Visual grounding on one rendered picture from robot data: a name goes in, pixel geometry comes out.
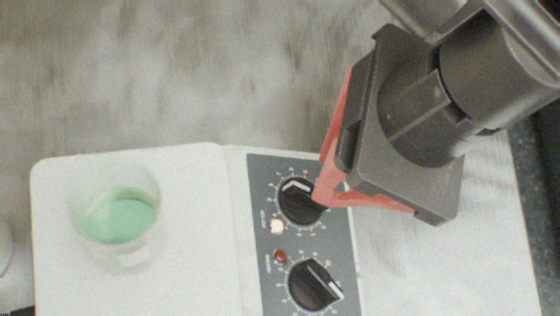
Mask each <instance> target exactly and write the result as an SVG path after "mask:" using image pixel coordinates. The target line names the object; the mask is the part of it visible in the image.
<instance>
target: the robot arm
mask: <svg viewBox="0 0 560 316"><path fill-rule="evenodd" d="M377 1H378V2H379V3H380V4H382V5H383V6H384V7H385V8H386V9H387V10H388V11H389V12H390V13H391V14H392V15H393V16H394V17H395V18H396V19H397V20H398V21H399V22H400V24H401V25H402V26H403V27H405V28H406V29H407V30H408V31H409V32H410V33H409V32H407V31H405V30H404V29H402V28H400V27H397V26H395V25H393V24H391V23H387V24H385V25H384V26H382V27H380V28H379V29H377V31H376V32H375V33H374V34H372V36H371V38H372V39H374V40H375V41H376V45H375V50H371V51H370V52H369V53H367V54H366V55H365V56H363V57H362V58H361V59H360V60H358V61H357V62H356V63H354V66H352V67H351V68H350V69H348V70H347V72H346V74H345V77H344V81H343V84H342V87H341V90H340V94H339V96H338V99H337V102H336V106H335V109H334V112H333V115H332V121H331V124H330V127H329V130H328V133H327V136H326V139H325V141H324V144H323V147H322V150H321V153H320V156H319V160H318V161H319V162H320V163H322V164H324V165H323V167H322V170H321V172H320V175H319V177H318V180H317V182H316V184H315V186H314V189H313V191H312V194H311V199H312V200H313V201H315V202H317V203H319V204H321V205H326V206H328V207H353V206H375V207H380V208H385V209H391V210H396V211H401V212H406V213H412V214H414V218H416V219H418V220H420V221H422V222H424V223H426V224H428V225H430V226H432V227H442V226H443V225H444V224H446V223H448V222H450V221H452V220H454V219H455V218H456V217H457V214H458V207H459V200H460V193H461V185H462V179H463V171H464V164H465V157H466V152H468V151H470V150H471V149H473V148H475V147H476V146H478V145H480V144H481V143H483V142H485V141H486V140H488V139H489V138H492V137H494V136H495V135H497V134H499V133H500V132H502V131H504V130H505V129H507V128H509V127H510V126H512V125H513V124H514V123H516V122H518V121H519V120H521V119H523V118H525V117H526V116H528V115H531V114H533V113H535V112H536V111H537V110H539V109H540V108H542V107H544V106H545V105H547V104H549V103H550V102H552V101H554V100H555V99H557V98H559V97H560V0H377ZM481 6H482V7H483V8H482V9H480V10H479V11H478V12H476V13H475V14H474V15H472V16H471V17H470V18H469V19H468V20H466V21H465V22H464V23H462V24H461V25H458V24H459V23H461V22H462V21H463V20H465V19H466V18H467V17H469V15H470V14H472V13H473V12H475V11H476V10H477V9H479V8H480V7H481ZM457 25H458V26H457ZM454 26H457V27H456V28H454V29H453V30H452V31H450V32H449V33H447V34H446V35H445V36H444V37H443V38H442V39H440V40H439V41H438V42H436V43H435V44H433V45H430V44H429V43H427V42H425V41H423V40H422V39H423V38H425V37H427V36H428V35H430V34H431V33H433V32H434V31H435V30H436V31H437V32H438V33H439V34H440V35H442V34H444V33H445V32H447V31H448V30H450V29H451V28H453V27H454ZM340 182H344V183H347V184H348V185H349V186H350V187H351V188H353V189H354V190H350V191H344V192H334V191H333V189H334V188H335V186H336V185H337V184H338V183H340Z"/></svg>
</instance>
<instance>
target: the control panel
mask: <svg viewBox="0 0 560 316"><path fill-rule="evenodd" d="M323 165H324V164H322V163H320V162H319V161H317V160H308V159H299V158H289V157H281V156H272V155H263V154H254V153H246V166H247V176H248V184H249V193H250V203H251V211H252V220H253V228H254V238H255V247H256V255H257V265H258V273H259V282H260V292H261V300H262V309H263V316H362V312H361V305H360V297H359V291H358V283H357V276H356V270H355V262H354V248H353V241H352V234H351V227H350V220H349V212H348V207H331V208H329V209H328V210H326V211H324V212H323V213H322V215H321V217H320V218H319V219H318V220H317V221H316V222H315V223H313V224H311V225H309V226H300V225H297V224H295V223H293V222H291V221H290V220H289V219H288V217H287V216H286V215H285V214H284V212H283V211H282V209H281V206H280V204H279V191H280V188H281V186H282V184H283V183H285V182H287V181H288V180H289V179H291V178H294V177H301V178H305V179H307V180H309V181H310V182H311V183H313V184H316V182H317V180H318V177H319V175H320V172H321V170H322V167H323ZM275 220H278V221H280V222H281V223H282V224H283V229H282V230H281V231H280V232H276V231H274V230H273V228H272V227H271V223H272V222H273V221H275ZM278 250H282V251H284V252H285V253H286V255H287V260H286V261H285V262H284V263H279V262H278V261H277V260H276V258H275V253H276V251H278ZM309 258H313V259H314V260H316V262H317V263H319V264H320V265H322V266H323V267H324V268H325V269H326V270H327V271H329V273H330V274H331V276H332V279H333V280H334V282H335V283H336V284H337V285H338V286H339V287H340V288H341V289H342V291H343V296H344V298H343V299H342V300H340V301H338V302H336V303H334V304H331V305H329V306H328V307H326V308H325V309H323V310H321V311H317V312H311V311H308V310H305V309H303V308H302V307H300V306H299V305H298V304H297V303H296V302H295V301H294V299H293V298H292V296H291V294H290V292H289V288H288V277H289V273H290V271H291V270H292V269H293V268H294V267H295V266H296V265H297V264H299V263H301V262H304V261H306V260H307V259H309Z"/></svg>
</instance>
